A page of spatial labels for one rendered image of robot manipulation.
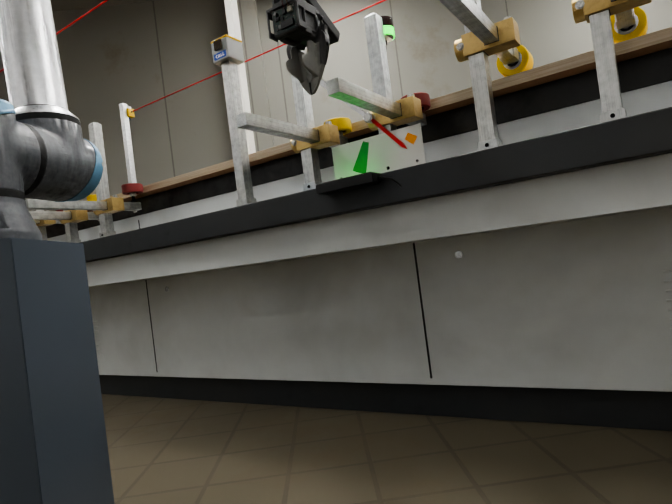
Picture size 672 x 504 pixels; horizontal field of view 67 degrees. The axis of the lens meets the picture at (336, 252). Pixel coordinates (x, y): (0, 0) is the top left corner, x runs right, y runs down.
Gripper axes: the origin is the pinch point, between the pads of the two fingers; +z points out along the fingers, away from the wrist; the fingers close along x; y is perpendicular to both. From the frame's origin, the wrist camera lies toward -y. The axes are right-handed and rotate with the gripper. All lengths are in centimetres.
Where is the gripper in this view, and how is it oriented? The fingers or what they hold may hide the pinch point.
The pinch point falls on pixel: (313, 88)
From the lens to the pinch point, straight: 100.9
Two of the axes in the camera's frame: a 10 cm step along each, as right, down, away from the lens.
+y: -5.5, 0.5, -8.4
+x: 8.3, -1.2, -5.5
